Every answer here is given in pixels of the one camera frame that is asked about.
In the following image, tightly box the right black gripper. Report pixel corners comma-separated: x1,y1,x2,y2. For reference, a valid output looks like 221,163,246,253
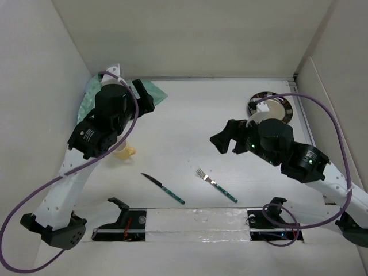
210,115,279,166

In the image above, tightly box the fork with green handle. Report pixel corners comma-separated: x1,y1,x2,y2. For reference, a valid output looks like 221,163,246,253
196,168,238,204

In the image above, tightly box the green satin cloth placemat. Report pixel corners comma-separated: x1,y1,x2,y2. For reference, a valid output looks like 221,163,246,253
77,75,168,124

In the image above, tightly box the dark rimmed dinner plate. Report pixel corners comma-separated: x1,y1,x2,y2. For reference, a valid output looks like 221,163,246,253
247,91,293,124

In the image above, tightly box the yellow ceramic mug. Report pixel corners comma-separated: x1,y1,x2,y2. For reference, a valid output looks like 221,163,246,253
113,140,136,160

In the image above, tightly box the knife with green handle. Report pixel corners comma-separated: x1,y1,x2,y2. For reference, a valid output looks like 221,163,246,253
141,172,185,205

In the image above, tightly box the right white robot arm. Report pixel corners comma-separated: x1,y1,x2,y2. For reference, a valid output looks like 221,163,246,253
210,118,367,247

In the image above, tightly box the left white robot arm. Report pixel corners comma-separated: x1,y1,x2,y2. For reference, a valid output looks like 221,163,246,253
20,79,155,250

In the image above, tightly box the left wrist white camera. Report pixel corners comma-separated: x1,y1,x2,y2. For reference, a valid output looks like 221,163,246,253
106,63,122,78

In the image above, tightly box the wrist white camera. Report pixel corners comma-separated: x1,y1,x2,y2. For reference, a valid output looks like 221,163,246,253
246,102,270,127
106,63,122,78

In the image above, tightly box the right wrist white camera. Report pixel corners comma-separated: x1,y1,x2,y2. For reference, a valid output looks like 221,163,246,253
246,102,270,127

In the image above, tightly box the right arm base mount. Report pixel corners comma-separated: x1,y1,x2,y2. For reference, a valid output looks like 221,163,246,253
246,197,304,243

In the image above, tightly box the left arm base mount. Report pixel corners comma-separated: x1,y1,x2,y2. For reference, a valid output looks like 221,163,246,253
91,197,147,242

